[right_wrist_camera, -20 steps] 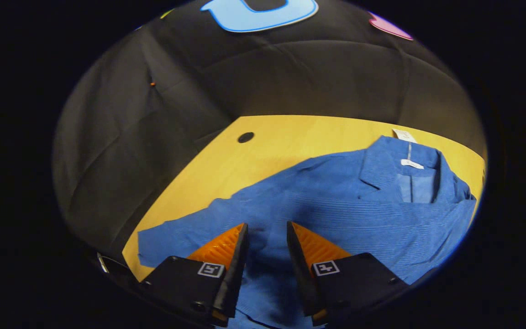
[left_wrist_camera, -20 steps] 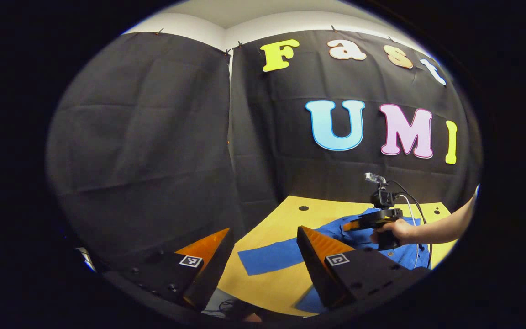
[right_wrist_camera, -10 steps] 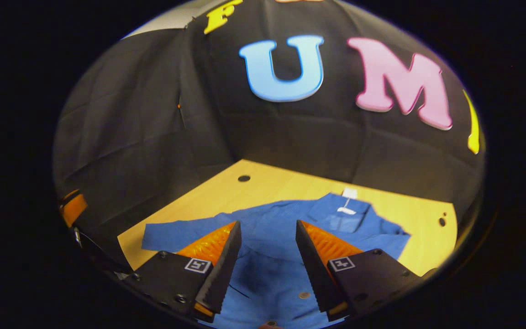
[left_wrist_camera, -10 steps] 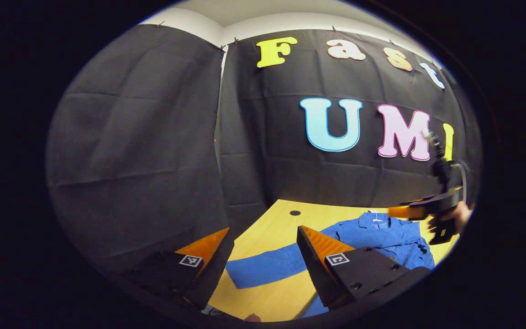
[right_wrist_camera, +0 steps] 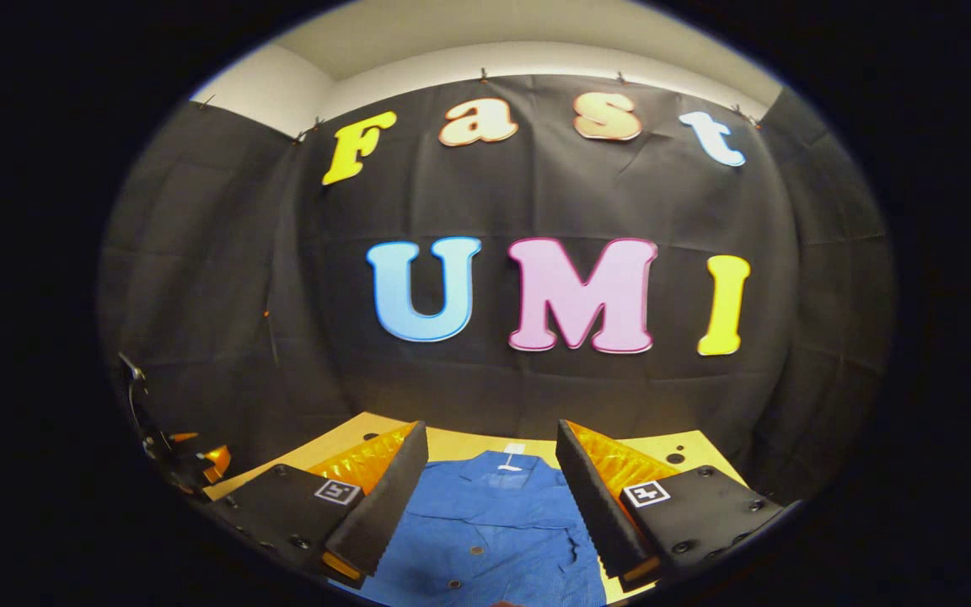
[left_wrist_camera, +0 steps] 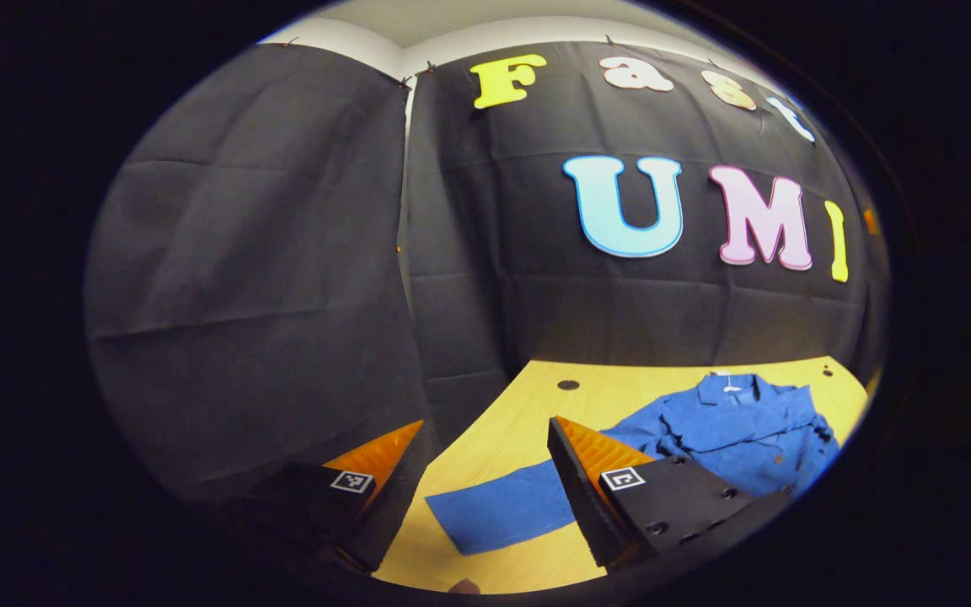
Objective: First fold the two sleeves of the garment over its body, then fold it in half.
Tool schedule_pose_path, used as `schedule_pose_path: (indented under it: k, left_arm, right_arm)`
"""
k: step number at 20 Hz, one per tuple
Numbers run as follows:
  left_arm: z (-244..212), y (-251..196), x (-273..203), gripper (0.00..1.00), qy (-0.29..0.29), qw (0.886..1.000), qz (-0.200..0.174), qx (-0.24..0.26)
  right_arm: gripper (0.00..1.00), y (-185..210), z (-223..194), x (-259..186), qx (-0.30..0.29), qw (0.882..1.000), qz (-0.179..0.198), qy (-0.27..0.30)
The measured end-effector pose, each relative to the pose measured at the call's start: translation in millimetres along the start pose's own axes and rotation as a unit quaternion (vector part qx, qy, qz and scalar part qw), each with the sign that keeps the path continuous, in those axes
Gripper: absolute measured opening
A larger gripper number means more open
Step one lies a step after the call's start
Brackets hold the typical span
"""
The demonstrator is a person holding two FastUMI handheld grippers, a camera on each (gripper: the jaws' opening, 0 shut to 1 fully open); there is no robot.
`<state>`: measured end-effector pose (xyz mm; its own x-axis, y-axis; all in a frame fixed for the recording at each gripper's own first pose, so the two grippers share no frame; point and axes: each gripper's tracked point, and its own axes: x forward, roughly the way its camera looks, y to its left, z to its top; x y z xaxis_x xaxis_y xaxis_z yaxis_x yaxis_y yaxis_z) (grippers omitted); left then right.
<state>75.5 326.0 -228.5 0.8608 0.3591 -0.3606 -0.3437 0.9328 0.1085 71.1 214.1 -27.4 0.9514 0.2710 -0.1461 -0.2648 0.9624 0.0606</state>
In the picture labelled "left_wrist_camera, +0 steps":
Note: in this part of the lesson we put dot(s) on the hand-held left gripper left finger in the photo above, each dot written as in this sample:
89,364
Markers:
397,514

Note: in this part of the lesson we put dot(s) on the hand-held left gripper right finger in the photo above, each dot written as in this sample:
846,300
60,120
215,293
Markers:
582,506

